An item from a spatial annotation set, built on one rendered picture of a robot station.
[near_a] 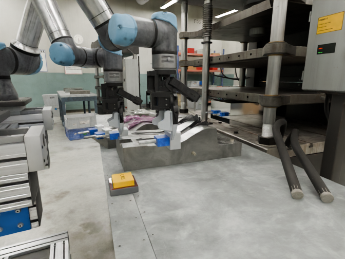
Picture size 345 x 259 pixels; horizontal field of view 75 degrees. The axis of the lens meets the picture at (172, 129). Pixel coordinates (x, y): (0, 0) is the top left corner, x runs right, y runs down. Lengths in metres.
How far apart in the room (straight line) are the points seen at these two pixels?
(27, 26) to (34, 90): 7.01
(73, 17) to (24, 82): 2.51
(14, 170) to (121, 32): 0.42
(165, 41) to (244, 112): 1.10
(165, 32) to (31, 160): 0.47
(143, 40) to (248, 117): 1.20
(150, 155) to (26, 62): 0.71
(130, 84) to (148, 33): 4.78
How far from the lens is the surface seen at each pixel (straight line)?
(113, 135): 0.96
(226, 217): 0.59
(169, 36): 0.67
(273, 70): 1.22
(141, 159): 0.83
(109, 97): 0.94
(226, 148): 0.96
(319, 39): 1.24
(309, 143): 1.41
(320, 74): 1.21
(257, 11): 1.52
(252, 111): 1.70
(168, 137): 0.70
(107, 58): 0.93
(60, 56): 0.86
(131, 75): 5.41
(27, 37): 1.20
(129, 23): 0.61
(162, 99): 0.66
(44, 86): 8.16
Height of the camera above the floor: 1.13
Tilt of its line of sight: 13 degrees down
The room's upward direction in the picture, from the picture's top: straight up
